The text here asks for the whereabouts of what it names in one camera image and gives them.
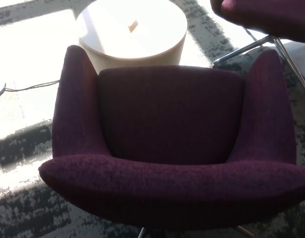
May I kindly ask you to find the purple fabric armchair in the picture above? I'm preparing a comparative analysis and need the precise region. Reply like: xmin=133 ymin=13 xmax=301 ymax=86
xmin=38 ymin=45 xmax=305 ymax=233

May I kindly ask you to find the round white side table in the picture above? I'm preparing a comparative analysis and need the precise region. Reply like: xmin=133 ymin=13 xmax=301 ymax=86
xmin=75 ymin=0 xmax=188 ymax=74

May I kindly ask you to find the thin black floor cable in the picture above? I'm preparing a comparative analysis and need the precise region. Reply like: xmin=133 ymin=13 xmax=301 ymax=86
xmin=5 ymin=79 xmax=59 ymax=92

